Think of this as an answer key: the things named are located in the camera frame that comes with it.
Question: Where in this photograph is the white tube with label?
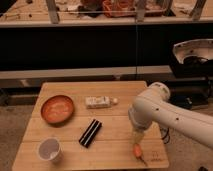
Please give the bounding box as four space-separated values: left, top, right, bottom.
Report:
85 96 118 109

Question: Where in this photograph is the white paper cup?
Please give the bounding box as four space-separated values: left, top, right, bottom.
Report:
37 137 62 163

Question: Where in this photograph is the orange basket on shelf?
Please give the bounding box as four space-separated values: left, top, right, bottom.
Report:
102 0 166 17

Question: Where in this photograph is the black striped rectangular block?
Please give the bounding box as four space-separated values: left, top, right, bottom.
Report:
78 119 102 148

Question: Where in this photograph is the orange wooden bowl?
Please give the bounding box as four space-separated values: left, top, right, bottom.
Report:
41 95 74 124

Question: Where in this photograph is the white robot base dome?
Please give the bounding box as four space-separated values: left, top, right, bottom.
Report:
172 39 213 64

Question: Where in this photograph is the orange carrot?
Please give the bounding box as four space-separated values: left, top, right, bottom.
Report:
133 144 147 165

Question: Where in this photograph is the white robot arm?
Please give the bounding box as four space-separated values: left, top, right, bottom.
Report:
128 82 213 149

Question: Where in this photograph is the black cable beside table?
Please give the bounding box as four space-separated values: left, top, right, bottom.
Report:
160 125 171 145

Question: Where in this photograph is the wooden table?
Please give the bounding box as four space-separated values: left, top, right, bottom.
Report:
12 81 169 171

